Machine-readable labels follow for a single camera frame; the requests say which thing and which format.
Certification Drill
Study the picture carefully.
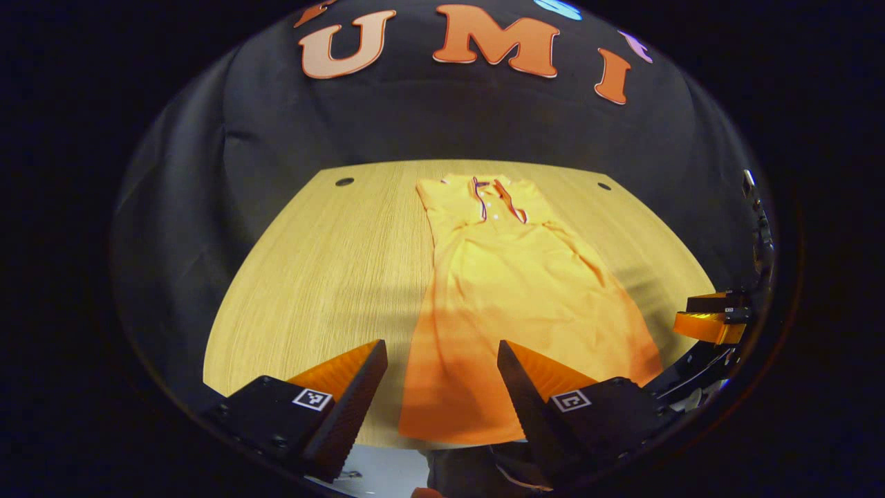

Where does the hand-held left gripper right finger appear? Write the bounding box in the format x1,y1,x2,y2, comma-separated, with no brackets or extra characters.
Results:
496,338,682,490

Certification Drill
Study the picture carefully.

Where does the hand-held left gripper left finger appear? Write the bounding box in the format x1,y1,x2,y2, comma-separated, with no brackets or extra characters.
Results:
201,338,389,485

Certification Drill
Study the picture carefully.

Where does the orange T-shirt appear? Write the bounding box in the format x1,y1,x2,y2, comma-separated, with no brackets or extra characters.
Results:
398,173,664,445

